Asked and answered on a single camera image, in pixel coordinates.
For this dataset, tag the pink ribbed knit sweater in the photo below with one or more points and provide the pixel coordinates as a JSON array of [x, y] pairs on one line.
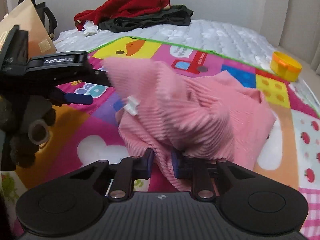
[[208, 117]]

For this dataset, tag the brown cardboard box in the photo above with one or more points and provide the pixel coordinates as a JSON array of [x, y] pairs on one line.
[[25, 15]]

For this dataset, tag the dark gloved left hand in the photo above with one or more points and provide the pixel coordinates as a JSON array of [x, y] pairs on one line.
[[24, 130]]

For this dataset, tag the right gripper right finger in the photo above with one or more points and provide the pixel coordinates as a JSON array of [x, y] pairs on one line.
[[199, 172]]

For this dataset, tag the yellow round plastic container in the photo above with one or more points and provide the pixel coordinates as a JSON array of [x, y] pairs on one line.
[[285, 66]]

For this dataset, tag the colourful cartoon play mat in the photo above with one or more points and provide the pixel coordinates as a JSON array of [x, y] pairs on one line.
[[84, 134]]

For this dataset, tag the dark green garment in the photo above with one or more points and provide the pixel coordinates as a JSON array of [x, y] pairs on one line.
[[178, 15]]

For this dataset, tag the red fleece garment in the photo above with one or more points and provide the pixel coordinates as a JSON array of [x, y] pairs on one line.
[[119, 8]]

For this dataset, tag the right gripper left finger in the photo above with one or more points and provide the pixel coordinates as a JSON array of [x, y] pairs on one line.
[[126, 172]]

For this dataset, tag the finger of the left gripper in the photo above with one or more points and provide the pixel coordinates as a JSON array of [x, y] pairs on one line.
[[73, 98], [97, 77]]

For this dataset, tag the white quilted mattress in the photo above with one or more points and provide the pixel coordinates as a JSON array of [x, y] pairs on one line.
[[180, 42]]

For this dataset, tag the white crumpled cloth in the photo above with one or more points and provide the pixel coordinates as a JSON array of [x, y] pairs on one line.
[[90, 29]]

